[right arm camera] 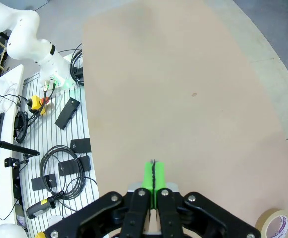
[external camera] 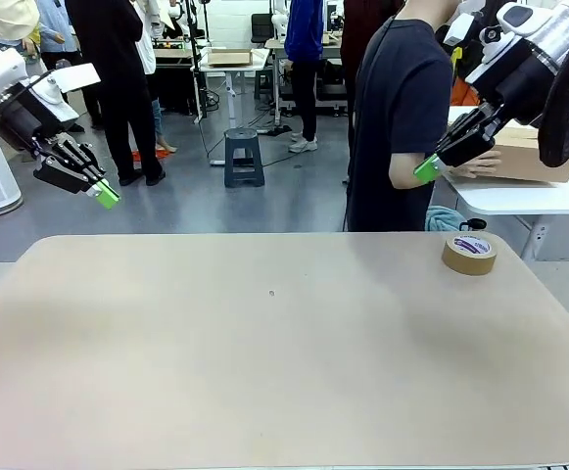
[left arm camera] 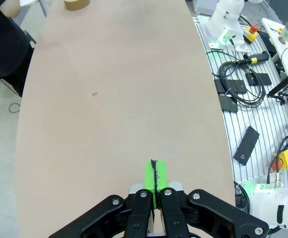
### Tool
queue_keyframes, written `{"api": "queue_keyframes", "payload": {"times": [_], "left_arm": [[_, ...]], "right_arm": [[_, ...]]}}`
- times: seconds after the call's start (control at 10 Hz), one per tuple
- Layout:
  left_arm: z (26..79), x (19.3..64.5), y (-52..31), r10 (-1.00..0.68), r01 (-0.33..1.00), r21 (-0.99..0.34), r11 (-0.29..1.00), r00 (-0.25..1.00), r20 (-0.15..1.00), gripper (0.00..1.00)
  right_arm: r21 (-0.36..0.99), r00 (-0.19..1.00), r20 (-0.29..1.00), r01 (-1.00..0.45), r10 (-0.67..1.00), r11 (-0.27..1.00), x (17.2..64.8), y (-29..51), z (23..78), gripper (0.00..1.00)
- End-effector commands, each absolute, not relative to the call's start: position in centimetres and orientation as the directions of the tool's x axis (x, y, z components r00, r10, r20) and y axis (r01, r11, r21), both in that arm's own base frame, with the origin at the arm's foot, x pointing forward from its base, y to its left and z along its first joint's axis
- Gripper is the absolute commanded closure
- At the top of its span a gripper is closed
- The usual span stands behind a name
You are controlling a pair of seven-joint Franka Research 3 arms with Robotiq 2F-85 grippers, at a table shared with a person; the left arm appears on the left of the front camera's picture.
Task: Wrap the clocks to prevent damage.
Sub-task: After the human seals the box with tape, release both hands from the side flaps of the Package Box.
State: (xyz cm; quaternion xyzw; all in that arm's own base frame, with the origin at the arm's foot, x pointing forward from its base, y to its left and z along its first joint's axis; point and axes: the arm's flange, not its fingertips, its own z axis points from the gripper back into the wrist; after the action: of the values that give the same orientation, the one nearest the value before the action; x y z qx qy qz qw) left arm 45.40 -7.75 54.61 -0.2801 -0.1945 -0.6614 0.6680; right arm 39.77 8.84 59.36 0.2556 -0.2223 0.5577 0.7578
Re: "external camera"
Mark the white standing desk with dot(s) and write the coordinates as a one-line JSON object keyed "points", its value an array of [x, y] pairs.
{"points": [[215, 69]]}

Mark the bystander in light blue shirt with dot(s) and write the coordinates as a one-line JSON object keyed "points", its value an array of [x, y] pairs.
{"points": [[56, 24]]}

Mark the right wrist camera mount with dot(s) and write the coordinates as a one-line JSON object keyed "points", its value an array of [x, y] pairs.
{"points": [[460, 29]]}

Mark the workbench with green items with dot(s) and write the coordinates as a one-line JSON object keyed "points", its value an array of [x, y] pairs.
{"points": [[174, 54]]}

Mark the orange cloth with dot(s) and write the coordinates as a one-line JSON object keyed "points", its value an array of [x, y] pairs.
{"points": [[161, 153]]}

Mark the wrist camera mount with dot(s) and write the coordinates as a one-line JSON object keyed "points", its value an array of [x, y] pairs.
{"points": [[460, 29], [68, 76]]}

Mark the bystander in dark maroon clothes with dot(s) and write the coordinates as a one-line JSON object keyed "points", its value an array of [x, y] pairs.
{"points": [[357, 19]]}

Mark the person in black t-shirt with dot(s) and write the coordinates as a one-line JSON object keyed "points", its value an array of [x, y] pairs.
{"points": [[392, 98]]}

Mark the brown packing tape roll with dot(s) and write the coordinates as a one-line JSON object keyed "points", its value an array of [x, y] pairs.
{"points": [[467, 264]]}

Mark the person's right forearm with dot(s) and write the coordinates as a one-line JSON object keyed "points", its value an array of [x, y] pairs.
{"points": [[409, 173]]}

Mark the bystander in blue jacket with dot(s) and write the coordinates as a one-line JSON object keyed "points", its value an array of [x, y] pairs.
{"points": [[306, 29]]}

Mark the bystander in white coat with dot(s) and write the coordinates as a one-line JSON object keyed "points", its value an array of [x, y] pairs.
{"points": [[147, 54]]}

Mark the bystander in black clothes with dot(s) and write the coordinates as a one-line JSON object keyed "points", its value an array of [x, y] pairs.
{"points": [[117, 73]]}

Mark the brown cardboard box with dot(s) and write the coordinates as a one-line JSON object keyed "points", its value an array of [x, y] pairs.
{"points": [[524, 161]]}

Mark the person's right hand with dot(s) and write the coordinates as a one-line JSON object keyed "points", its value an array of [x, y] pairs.
{"points": [[477, 166]]}

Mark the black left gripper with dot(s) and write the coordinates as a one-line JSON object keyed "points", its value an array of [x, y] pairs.
{"points": [[24, 122]]}

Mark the black swivel chair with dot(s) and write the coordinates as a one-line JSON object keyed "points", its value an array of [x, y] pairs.
{"points": [[262, 27]]}

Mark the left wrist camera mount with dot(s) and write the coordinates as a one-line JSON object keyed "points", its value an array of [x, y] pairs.
{"points": [[68, 76]]}

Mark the teal towel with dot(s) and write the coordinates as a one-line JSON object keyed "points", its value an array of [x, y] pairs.
{"points": [[443, 218]]}

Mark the flat cardboard tray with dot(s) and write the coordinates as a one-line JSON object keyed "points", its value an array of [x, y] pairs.
{"points": [[230, 58]]}

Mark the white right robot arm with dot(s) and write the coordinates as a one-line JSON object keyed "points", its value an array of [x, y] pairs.
{"points": [[558, 29]]}

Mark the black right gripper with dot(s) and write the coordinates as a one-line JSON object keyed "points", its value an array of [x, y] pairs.
{"points": [[519, 83]]}

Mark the white side table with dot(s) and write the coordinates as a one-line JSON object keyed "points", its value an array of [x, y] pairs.
{"points": [[509, 198]]}

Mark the bystander with tan hood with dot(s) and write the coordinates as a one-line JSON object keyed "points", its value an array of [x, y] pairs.
{"points": [[5, 19]]}

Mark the dark grey step stool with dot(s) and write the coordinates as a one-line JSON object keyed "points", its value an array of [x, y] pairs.
{"points": [[244, 137]]}

